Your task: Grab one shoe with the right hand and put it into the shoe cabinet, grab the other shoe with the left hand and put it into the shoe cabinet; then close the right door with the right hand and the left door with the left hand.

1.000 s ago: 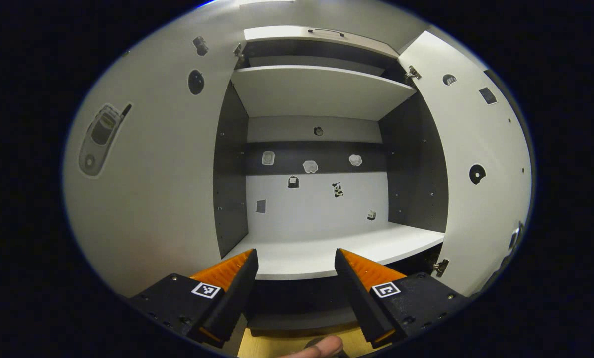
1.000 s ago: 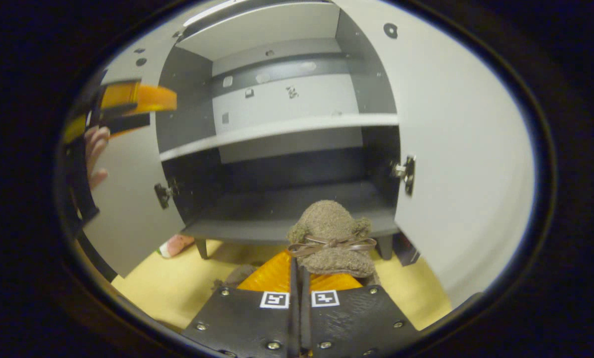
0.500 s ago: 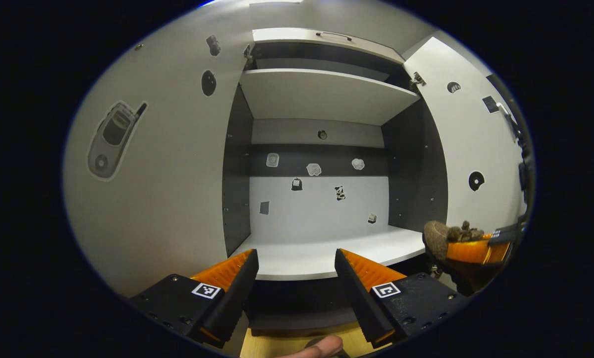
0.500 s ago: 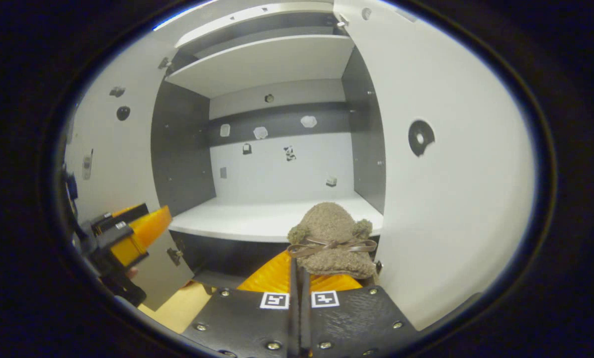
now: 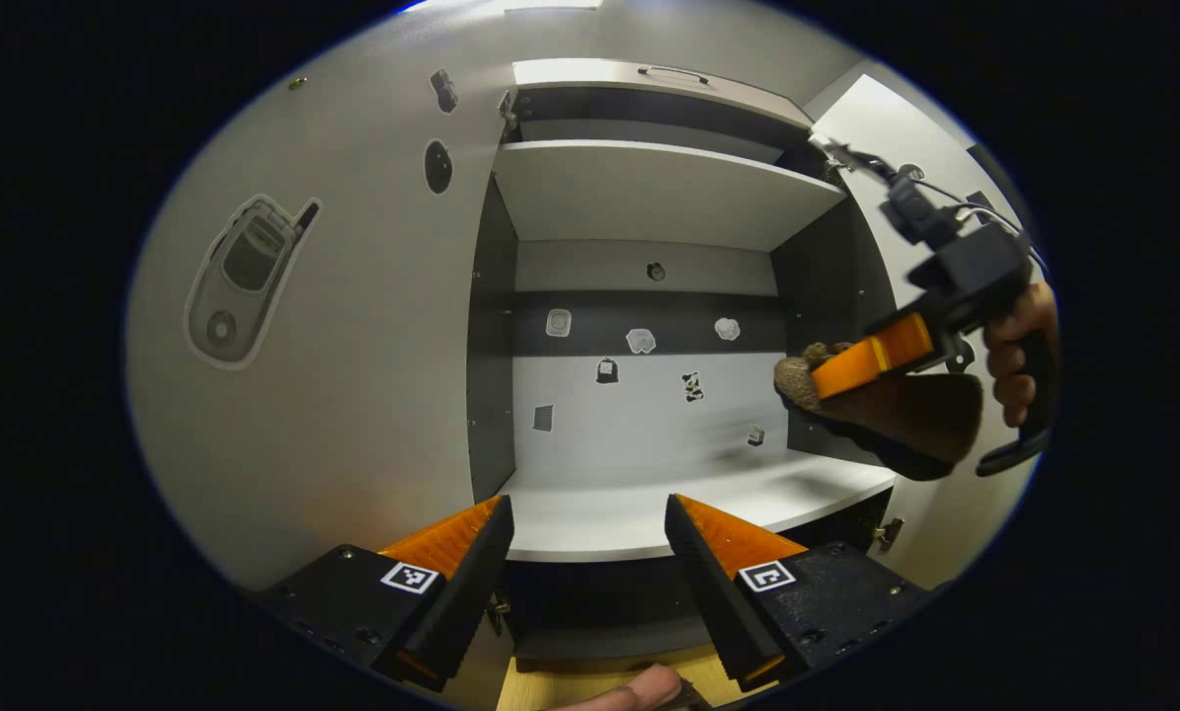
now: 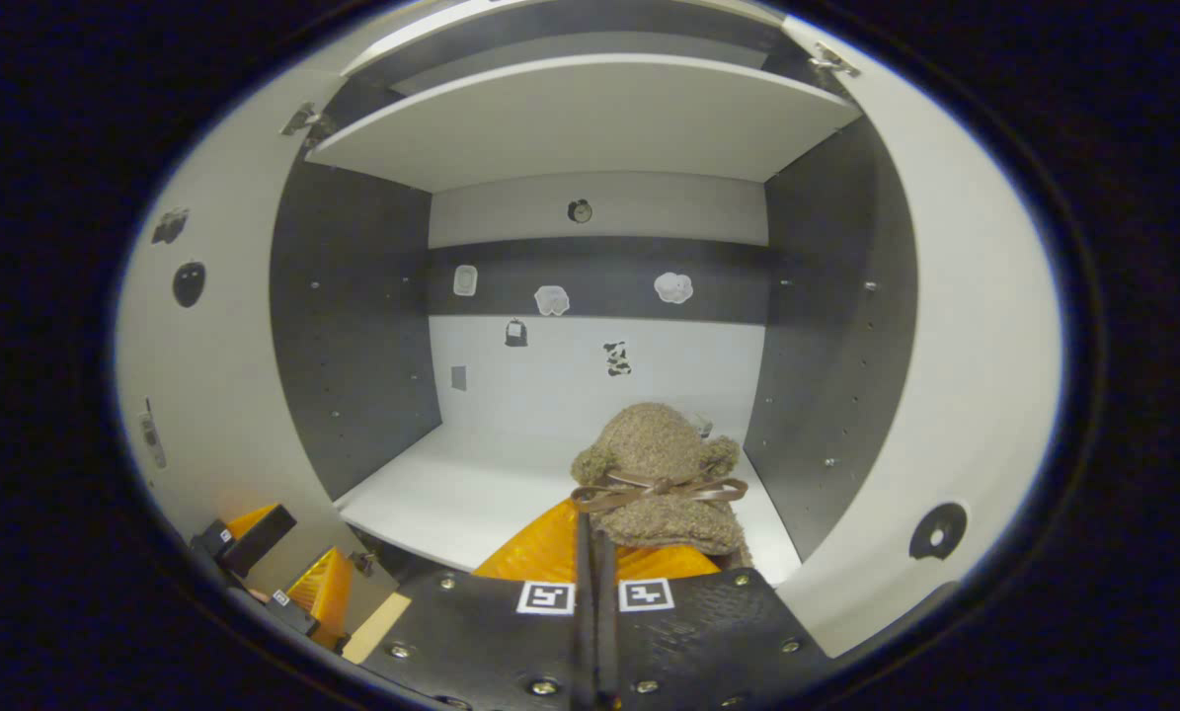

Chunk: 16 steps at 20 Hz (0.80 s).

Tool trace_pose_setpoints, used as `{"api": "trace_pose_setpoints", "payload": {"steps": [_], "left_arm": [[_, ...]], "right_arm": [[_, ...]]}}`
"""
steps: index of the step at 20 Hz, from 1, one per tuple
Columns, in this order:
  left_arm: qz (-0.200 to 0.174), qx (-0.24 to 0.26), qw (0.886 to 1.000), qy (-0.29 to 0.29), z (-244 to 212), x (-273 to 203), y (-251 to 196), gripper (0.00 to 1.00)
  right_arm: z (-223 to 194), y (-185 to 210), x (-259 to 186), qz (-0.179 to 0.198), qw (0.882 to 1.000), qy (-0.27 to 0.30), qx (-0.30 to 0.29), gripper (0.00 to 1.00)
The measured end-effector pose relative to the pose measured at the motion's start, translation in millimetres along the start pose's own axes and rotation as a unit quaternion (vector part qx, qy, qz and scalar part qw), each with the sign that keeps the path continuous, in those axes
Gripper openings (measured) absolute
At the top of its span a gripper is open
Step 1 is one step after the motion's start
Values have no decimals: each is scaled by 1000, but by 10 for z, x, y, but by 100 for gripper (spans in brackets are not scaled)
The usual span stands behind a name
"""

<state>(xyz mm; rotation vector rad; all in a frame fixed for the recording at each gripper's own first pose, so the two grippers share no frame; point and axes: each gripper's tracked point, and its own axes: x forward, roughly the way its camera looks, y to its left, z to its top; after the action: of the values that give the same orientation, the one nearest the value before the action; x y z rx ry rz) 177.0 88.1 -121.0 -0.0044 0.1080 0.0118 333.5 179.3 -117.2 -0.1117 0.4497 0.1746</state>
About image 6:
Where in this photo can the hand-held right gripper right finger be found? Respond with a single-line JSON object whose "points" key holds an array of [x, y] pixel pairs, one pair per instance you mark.
{"points": [[708, 632]]}

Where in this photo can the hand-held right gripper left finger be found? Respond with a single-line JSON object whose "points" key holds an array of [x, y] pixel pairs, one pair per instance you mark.
{"points": [[481, 632]]}

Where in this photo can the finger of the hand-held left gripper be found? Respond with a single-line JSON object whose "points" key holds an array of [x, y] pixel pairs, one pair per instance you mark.
{"points": [[323, 592], [254, 538]]}

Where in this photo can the white cabinet door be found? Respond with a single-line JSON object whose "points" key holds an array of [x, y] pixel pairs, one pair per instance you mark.
{"points": [[975, 395], [224, 395]]}

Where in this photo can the brown fuzzy shoe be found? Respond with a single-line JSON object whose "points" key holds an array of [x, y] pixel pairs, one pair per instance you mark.
{"points": [[659, 444]]}

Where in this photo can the white shoe cabinet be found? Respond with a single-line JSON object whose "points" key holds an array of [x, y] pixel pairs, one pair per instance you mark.
{"points": [[599, 385]]}

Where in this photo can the white cabinet shelf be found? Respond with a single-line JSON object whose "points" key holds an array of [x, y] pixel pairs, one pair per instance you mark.
{"points": [[590, 118]]}

